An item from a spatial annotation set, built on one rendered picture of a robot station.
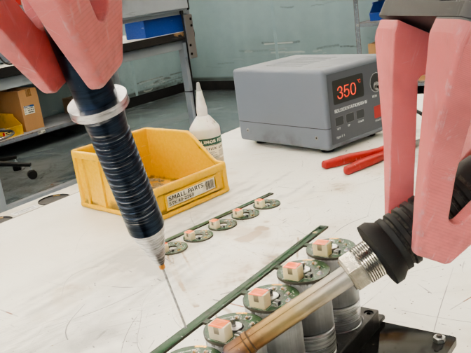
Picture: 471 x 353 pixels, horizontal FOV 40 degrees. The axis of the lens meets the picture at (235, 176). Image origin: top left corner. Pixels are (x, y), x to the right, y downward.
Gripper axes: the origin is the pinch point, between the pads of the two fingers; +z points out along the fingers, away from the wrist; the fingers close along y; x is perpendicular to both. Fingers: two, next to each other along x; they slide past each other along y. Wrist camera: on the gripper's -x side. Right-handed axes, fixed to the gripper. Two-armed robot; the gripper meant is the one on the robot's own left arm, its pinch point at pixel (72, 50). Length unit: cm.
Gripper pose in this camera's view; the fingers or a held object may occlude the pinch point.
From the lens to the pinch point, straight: 16.6
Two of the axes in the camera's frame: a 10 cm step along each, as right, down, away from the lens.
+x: -2.4, 6.0, -7.7
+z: 2.2, 8.0, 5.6
